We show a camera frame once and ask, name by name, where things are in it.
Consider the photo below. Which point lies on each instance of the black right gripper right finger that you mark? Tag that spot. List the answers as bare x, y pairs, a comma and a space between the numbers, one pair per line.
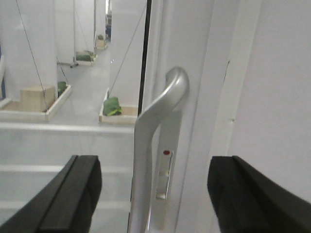
246, 201

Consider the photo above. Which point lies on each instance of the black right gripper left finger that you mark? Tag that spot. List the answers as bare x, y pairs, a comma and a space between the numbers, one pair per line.
66, 204

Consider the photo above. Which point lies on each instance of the silver door handle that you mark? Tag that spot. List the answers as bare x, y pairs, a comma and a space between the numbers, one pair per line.
156, 135

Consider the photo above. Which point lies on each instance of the white framed transparent sliding door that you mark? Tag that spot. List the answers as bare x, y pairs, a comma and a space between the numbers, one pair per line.
122, 145

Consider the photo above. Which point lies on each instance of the green sandbag in tray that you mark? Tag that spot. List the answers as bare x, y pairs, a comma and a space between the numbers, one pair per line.
112, 107

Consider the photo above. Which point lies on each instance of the white wooden base tray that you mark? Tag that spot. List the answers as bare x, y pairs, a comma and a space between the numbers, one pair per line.
127, 117

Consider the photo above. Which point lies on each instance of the white far base tray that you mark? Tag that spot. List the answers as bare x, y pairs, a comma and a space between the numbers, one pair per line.
10, 111

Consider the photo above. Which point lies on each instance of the wooden box in far tray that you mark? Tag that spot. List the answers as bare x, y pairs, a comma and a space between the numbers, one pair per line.
37, 99

